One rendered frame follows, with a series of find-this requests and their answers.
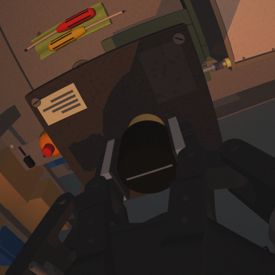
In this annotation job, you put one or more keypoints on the grey rod fixture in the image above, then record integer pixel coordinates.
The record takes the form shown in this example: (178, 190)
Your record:
(15, 137)

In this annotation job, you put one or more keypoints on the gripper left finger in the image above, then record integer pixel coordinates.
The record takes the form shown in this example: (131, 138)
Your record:
(94, 214)

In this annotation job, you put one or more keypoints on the brown cardboard box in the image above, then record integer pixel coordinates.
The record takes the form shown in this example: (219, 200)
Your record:
(32, 212)
(19, 178)

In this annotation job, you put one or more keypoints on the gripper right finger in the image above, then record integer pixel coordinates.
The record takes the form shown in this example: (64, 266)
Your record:
(193, 182)

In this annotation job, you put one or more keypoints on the steel rod with yellow ends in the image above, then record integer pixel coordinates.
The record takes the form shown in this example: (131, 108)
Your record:
(219, 65)

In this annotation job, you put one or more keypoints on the yellow knob collar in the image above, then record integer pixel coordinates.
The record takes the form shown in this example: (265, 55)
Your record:
(146, 118)

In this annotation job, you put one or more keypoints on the dark green flap plate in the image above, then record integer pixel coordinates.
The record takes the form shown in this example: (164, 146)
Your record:
(150, 25)

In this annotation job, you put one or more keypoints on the orange green spray bottle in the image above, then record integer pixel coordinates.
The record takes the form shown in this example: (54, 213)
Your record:
(46, 146)

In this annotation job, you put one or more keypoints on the dark brown control panel plate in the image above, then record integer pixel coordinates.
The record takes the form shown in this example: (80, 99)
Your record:
(96, 81)

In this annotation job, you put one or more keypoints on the light green pin stand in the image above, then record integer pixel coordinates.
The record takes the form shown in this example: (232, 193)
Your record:
(94, 24)

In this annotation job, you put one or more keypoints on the black knob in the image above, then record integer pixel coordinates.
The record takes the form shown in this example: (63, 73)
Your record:
(146, 154)

